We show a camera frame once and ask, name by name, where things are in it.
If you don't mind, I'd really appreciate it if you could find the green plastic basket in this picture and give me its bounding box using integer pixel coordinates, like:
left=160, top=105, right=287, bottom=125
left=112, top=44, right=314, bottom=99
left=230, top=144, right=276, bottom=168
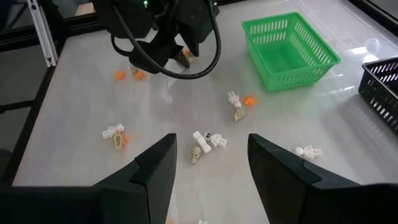
left=241, top=11, right=341, bottom=93

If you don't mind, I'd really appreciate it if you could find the silver aluminium extrusion post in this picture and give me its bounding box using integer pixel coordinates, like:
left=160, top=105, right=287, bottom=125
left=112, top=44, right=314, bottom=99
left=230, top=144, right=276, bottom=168
left=27, top=0, right=59, bottom=68

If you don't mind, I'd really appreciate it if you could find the black plastic basket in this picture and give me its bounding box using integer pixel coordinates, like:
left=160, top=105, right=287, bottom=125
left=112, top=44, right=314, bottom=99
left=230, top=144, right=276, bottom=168
left=358, top=56, right=398, bottom=134

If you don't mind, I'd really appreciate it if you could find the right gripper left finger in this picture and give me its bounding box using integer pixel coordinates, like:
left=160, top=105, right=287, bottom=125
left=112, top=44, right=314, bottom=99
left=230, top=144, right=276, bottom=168
left=93, top=133, right=178, bottom=224

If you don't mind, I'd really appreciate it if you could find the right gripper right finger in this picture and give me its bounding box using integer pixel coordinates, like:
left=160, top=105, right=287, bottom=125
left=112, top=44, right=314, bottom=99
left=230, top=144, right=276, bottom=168
left=247, top=133, right=360, bottom=224

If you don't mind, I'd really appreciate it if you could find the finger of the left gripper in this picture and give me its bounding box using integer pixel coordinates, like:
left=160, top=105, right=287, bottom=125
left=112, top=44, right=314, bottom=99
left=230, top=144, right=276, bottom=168
left=128, top=33, right=191, bottom=75
left=176, top=11, right=219, bottom=58

